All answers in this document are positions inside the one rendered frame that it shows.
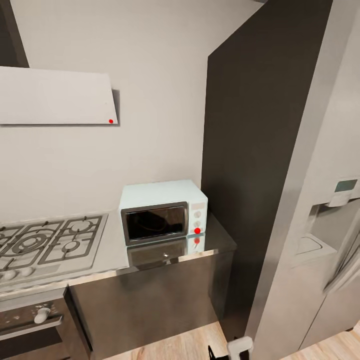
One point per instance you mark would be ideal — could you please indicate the oven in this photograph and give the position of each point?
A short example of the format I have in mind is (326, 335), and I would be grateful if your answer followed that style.
(43, 326)

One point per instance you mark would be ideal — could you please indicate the burner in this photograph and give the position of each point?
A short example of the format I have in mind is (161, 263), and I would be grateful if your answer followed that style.
(35, 250)

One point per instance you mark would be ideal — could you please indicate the range hood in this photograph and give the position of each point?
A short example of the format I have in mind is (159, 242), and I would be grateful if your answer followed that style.
(45, 96)

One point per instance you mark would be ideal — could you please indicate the microwave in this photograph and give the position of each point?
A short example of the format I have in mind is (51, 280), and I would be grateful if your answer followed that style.
(157, 211)

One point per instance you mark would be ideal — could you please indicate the fridge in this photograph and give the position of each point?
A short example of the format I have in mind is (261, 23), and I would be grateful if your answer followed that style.
(281, 170)

